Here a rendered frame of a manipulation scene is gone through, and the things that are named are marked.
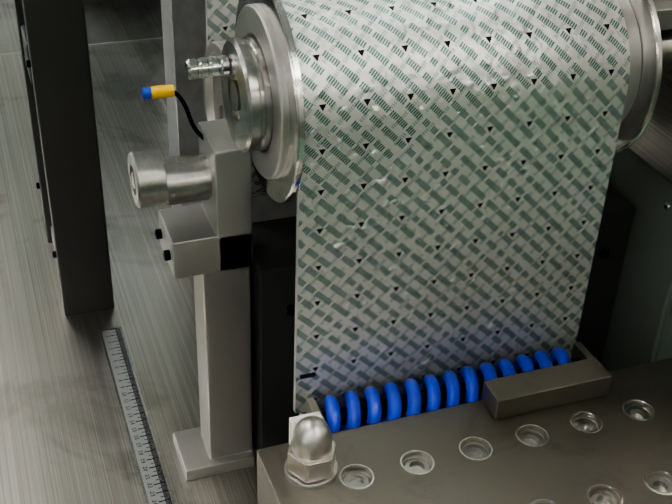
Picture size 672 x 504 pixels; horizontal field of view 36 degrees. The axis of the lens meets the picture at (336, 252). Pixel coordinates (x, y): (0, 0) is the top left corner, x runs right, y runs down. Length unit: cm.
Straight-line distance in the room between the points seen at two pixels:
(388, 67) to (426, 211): 11
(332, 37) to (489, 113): 12
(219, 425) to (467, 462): 23
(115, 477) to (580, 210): 44
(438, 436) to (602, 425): 12
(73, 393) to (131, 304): 14
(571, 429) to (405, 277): 16
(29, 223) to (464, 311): 62
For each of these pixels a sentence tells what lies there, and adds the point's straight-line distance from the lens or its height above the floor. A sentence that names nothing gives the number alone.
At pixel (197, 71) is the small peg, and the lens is 69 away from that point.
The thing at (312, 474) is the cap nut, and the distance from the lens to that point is 70.
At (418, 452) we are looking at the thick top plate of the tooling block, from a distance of 74.
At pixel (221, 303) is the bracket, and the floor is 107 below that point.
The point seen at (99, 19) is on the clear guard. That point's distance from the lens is 170.
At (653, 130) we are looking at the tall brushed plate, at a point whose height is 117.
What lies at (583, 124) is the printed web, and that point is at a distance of 74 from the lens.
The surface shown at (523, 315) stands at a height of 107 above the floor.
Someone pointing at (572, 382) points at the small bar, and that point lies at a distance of 79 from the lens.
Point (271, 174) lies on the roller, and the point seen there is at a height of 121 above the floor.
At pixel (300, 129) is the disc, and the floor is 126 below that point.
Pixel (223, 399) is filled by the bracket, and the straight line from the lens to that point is 86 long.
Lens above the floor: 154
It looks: 33 degrees down
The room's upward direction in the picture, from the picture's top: 2 degrees clockwise
